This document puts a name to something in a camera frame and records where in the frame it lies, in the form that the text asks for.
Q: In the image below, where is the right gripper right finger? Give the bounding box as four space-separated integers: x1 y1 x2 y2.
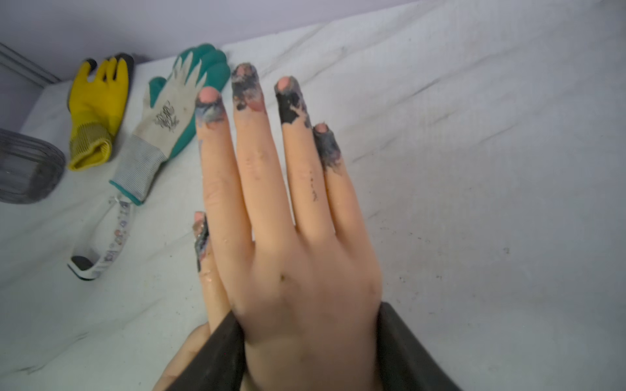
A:
377 302 460 391

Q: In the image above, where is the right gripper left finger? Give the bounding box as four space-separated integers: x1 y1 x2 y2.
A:
166 312 246 391

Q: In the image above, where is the mannequin hand with black watch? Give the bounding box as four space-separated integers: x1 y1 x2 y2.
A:
196 64 382 390

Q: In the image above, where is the white fitness band watch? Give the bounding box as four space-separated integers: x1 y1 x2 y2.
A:
68 193 135 281

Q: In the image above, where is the green grey work glove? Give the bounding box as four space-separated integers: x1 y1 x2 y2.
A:
109 44 230 205

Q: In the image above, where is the dark ribbed vase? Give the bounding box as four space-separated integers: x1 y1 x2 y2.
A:
1 129 65 205

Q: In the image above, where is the yellow work glove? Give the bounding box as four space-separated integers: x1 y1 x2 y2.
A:
68 53 135 172

